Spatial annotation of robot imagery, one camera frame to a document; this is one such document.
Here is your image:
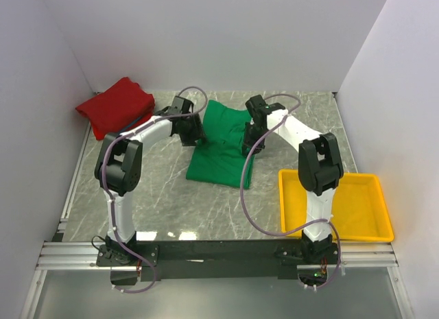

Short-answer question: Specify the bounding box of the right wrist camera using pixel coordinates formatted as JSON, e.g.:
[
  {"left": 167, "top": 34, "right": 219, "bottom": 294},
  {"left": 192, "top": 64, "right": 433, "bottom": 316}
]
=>
[{"left": 245, "top": 95, "right": 285, "bottom": 126}]

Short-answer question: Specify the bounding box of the blue folded t shirt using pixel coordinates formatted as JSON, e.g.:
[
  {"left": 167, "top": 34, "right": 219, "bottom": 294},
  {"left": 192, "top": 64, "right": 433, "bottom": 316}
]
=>
[{"left": 119, "top": 114, "right": 152, "bottom": 134}]

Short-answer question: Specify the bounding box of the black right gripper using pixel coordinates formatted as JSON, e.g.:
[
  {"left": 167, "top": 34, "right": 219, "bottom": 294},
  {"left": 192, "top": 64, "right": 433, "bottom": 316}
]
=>
[{"left": 241, "top": 122, "right": 268, "bottom": 157}]

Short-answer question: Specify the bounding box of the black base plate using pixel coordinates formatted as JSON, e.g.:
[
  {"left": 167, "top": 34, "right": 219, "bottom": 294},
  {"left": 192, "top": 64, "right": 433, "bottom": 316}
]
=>
[{"left": 96, "top": 239, "right": 339, "bottom": 285}]

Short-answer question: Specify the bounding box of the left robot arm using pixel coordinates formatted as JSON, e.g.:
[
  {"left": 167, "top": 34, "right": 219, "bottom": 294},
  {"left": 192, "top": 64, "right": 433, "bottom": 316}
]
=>
[{"left": 95, "top": 113, "right": 205, "bottom": 265}]

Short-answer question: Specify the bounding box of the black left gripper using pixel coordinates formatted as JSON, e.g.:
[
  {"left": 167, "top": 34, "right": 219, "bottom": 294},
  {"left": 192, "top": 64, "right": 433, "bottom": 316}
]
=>
[{"left": 179, "top": 113, "right": 208, "bottom": 147}]

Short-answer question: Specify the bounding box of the green t shirt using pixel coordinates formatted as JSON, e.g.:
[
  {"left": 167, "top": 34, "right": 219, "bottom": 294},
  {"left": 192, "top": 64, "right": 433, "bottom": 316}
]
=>
[{"left": 186, "top": 100, "right": 253, "bottom": 189}]

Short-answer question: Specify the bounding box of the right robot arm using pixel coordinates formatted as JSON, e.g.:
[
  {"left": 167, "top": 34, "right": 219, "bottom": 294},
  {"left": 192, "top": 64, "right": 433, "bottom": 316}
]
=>
[{"left": 239, "top": 106, "right": 344, "bottom": 263}]

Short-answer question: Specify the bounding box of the red folded t shirt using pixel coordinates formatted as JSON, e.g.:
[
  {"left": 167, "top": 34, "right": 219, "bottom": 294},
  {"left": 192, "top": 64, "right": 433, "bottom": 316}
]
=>
[{"left": 75, "top": 77, "right": 155, "bottom": 141}]

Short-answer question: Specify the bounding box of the aluminium frame rail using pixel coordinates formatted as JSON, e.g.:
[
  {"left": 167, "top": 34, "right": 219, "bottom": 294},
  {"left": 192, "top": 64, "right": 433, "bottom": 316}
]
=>
[{"left": 36, "top": 239, "right": 398, "bottom": 270}]

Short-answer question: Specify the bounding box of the yellow plastic tray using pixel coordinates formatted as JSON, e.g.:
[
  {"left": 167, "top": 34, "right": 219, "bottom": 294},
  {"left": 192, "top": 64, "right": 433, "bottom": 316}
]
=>
[{"left": 278, "top": 169, "right": 394, "bottom": 242}]

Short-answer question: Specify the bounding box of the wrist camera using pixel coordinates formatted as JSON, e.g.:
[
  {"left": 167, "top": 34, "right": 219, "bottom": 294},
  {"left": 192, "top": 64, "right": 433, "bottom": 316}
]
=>
[
  {"left": 154, "top": 95, "right": 194, "bottom": 117},
  {"left": 245, "top": 95, "right": 285, "bottom": 126}
]

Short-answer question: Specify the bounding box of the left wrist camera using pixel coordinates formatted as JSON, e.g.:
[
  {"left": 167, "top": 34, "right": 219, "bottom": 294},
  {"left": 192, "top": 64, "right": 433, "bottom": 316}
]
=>
[{"left": 154, "top": 95, "right": 194, "bottom": 117}]

